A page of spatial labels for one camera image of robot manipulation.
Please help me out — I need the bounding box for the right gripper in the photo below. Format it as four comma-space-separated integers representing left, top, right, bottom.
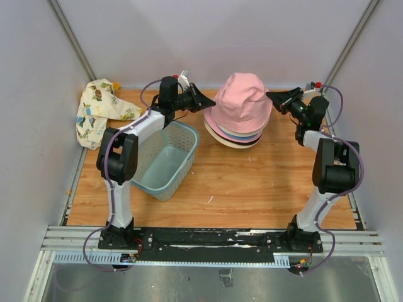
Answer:
266, 87, 308, 125

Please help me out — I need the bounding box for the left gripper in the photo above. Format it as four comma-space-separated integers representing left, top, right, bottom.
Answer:
173, 84, 217, 114

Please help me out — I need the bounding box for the pink bucket hat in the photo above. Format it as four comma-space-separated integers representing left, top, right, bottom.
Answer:
203, 118, 251, 143

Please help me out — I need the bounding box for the beige bucket hat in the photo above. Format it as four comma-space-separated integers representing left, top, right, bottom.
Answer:
203, 121, 259, 150

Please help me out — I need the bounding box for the light pink hat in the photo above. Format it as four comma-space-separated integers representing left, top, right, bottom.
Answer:
205, 72, 273, 134

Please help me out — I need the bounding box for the blue bucket hat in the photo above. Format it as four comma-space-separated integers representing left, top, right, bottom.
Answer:
222, 132, 263, 142

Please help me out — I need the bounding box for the khaki wide brim hat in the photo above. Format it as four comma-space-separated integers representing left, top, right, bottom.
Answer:
217, 125, 263, 137

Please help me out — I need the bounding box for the grey plastic laundry basket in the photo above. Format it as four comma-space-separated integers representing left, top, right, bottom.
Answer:
132, 121, 200, 201

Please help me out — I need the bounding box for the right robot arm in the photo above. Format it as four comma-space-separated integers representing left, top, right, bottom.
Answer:
266, 87, 362, 253

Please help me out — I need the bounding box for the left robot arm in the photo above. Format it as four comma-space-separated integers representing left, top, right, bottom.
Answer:
96, 75, 216, 249

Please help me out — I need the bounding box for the cartoon print cloth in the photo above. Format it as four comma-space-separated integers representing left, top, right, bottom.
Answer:
76, 79, 143, 150

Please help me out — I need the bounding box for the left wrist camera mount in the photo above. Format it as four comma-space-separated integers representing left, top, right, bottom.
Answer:
173, 69, 190, 91

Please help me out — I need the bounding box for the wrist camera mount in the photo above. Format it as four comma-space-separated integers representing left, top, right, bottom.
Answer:
304, 81, 322, 95
173, 69, 190, 91

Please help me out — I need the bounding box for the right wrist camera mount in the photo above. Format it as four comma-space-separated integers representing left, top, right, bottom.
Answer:
304, 81, 322, 95

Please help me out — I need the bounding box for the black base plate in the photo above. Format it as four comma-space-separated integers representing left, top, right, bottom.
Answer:
98, 227, 323, 263

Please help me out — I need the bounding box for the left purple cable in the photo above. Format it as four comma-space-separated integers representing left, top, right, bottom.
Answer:
82, 75, 183, 292

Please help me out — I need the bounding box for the aluminium frame rail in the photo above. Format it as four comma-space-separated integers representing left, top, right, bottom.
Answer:
42, 226, 383, 255

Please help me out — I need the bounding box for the grey cable duct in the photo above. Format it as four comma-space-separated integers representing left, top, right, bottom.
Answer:
53, 253, 290, 268

